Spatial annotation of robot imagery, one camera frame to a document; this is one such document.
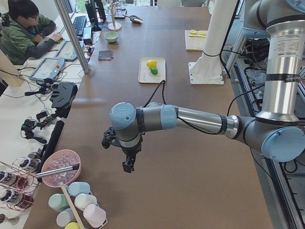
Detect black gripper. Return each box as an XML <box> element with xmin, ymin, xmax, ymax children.
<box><xmin>102</xmin><ymin>127</ymin><xmax>142</xmax><ymax>173</ymax></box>

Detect green lime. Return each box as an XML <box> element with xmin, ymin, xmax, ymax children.
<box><xmin>150</xmin><ymin>67</ymin><xmax>158</xmax><ymax>75</ymax></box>

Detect yellow lemon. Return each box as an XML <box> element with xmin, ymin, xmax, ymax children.
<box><xmin>146</xmin><ymin>60</ymin><xmax>157</xmax><ymax>69</ymax></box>

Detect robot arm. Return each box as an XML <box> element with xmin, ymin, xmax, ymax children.
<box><xmin>102</xmin><ymin>0</ymin><xmax>305</xmax><ymax>173</ymax></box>

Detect cream rabbit tray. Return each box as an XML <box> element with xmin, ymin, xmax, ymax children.
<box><xmin>138</xmin><ymin>58</ymin><xmax>166</xmax><ymax>83</ymax></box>

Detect pastel cup rack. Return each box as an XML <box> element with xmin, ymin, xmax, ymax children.
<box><xmin>56</xmin><ymin>182</ymin><xmax>108</xmax><ymax>229</ymax></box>

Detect pink bowl with ice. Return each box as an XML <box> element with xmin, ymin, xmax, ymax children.
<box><xmin>41</xmin><ymin>149</ymin><xmax>81</xmax><ymax>187</ymax></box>

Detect grey folded cloth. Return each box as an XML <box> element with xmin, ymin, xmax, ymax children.
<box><xmin>98</xmin><ymin>50</ymin><xmax>113</xmax><ymax>61</ymax></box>

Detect teach pendant tablet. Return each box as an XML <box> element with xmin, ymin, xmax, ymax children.
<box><xmin>29</xmin><ymin>57</ymin><xmax>65</xmax><ymax>82</ymax></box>
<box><xmin>54</xmin><ymin>41</ymin><xmax>77</xmax><ymax>61</ymax></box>

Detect mint green bowl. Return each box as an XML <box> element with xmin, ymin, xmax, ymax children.
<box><xmin>104</xmin><ymin>31</ymin><xmax>119</xmax><ymax>43</ymax></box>

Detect wooden mug tree stand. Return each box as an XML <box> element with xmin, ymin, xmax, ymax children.
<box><xmin>108</xmin><ymin>1</ymin><xmax>122</xmax><ymax>31</ymax></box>

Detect wooden cutting board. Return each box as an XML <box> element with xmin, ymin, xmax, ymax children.
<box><xmin>184</xmin><ymin>30</ymin><xmax>207</xmax><ymax>52</ymax></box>

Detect yellow plastic knife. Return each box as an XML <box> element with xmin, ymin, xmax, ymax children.
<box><xmin>188</xmin><ymin>34</ymin><xmax>206</xmax><ymax>38</ymax></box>

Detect metal scoop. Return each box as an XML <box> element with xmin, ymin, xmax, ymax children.
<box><xmin>124</xmin><ymin>14</ymin><xmax>143</xmax><ymax>24</ymax></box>

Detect black keyboard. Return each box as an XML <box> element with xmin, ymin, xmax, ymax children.
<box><xmin>72</xmin><ymin>16</ymin><xmax>87</xmax><ymax>36</ymax></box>

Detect person in green jacket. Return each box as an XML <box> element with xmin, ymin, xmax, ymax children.
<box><xmin>1</xmin><ymin>0</ymin><xmax>63</xmax><ymax>65</ymax></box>

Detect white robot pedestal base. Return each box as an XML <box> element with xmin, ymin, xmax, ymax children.
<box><xmin>189</xmin><ymin>0</ymin><xmax>239</xmax><ymax>85</ymax></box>

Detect aluminium frame post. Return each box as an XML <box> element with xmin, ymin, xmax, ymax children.
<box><xmin>54</xmin><ymin>0</ymin><xmax>90</xmax><ymax>74</ymax></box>

